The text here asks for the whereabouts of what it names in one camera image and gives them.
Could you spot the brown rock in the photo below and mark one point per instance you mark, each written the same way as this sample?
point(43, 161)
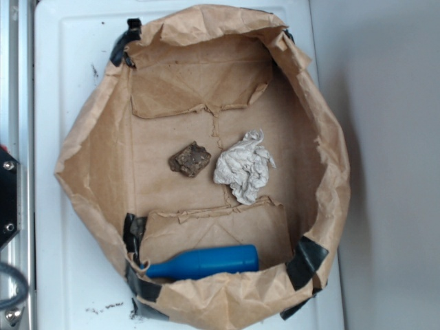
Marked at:
point(190, 161)

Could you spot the crumpled white paper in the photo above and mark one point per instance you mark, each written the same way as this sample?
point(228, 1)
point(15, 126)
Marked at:
point(244, 167)

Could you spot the brown paper bag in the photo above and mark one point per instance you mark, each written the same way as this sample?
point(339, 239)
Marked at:
point(210, 74)

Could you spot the blue plastic bottle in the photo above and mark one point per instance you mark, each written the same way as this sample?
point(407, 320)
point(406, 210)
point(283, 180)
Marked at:
point(200, 263)

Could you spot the white plastic tray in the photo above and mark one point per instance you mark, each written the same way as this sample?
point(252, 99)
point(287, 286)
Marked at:
point(76, 286)

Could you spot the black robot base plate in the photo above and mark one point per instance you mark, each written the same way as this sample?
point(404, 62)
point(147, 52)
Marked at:
point(10, 197)

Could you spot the aluminium frame rail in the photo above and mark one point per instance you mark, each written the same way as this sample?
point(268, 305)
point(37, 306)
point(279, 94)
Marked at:
point(17, 140)

